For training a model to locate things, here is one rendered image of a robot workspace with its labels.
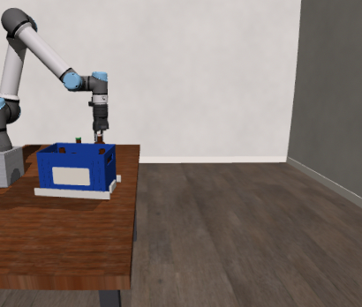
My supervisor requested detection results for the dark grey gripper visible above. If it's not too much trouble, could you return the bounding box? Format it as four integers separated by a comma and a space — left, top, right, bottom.
88, 95, 109, 142

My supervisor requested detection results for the blue plastic crate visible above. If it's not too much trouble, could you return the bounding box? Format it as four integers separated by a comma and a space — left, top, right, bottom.
40, 143, 117, 191

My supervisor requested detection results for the brown bottle with white cap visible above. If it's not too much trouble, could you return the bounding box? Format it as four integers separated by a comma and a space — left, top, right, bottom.
94, 134, 105, 144

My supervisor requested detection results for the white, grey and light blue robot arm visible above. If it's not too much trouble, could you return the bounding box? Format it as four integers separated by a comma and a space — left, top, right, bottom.
0, 8, 108, 152

